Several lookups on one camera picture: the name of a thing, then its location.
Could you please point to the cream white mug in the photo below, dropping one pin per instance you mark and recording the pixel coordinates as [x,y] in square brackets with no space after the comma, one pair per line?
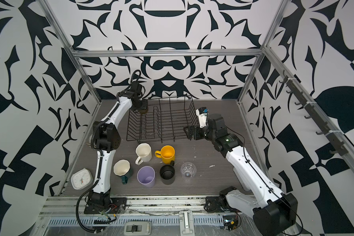
[144,153]

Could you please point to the lavender plastic cup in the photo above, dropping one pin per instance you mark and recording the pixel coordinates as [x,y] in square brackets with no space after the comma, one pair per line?
[146,176]

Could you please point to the green mug white inside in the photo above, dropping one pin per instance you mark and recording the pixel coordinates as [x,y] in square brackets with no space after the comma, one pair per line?
[123,169]

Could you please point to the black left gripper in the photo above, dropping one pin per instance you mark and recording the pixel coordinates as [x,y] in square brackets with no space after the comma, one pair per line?
[145,106]

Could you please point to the grey switch box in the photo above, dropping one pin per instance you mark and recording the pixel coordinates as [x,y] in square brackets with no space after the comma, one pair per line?
[137,228]

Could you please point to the yellow mug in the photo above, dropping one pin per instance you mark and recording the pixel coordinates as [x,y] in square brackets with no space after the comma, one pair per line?
[167,154]

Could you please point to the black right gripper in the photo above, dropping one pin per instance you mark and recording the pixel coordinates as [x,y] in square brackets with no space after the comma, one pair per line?
[198,136]

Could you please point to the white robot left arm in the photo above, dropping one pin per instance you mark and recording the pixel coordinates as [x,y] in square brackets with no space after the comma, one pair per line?
[106,140]

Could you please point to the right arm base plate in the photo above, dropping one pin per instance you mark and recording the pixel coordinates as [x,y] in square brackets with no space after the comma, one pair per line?
[224,204]

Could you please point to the black wire dish rack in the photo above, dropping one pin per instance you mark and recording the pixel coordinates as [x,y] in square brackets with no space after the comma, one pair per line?
[164,121]

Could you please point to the white square kitchen timer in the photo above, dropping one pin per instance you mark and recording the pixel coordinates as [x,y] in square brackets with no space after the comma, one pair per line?
[81,179]

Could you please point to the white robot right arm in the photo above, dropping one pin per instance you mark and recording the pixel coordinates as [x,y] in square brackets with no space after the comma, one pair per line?
[271,209]

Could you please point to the amber textured glass cup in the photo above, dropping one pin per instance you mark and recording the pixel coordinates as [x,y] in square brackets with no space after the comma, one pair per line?
[143,110]

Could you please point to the black wall hook rail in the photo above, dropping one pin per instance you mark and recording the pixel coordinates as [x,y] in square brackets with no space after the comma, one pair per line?
[316,114]

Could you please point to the black mug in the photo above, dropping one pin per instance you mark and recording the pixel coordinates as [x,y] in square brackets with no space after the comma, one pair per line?
[167,173]

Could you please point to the white centre bracket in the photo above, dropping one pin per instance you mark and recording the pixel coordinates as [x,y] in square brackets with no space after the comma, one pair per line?
[186,223]

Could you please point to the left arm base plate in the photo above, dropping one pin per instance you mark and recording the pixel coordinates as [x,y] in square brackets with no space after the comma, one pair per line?
[112,205]

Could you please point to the clear glass cup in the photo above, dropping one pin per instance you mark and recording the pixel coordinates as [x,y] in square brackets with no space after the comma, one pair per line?
[188,170]

